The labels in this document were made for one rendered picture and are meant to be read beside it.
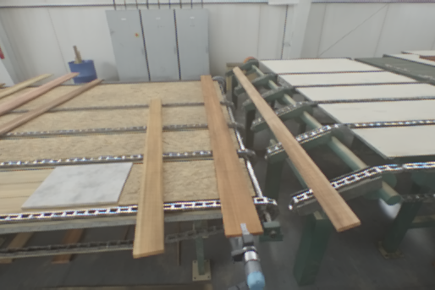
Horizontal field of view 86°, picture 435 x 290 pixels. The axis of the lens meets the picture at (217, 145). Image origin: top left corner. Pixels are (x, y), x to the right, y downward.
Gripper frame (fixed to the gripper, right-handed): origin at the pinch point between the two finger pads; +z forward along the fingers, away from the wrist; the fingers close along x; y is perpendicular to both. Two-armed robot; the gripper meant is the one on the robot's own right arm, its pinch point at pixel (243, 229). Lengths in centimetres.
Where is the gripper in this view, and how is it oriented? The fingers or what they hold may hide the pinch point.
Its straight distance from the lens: 138.5
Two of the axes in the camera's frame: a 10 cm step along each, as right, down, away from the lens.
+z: -1.0, -4.9, 8.7
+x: -0.1, -8.7, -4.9
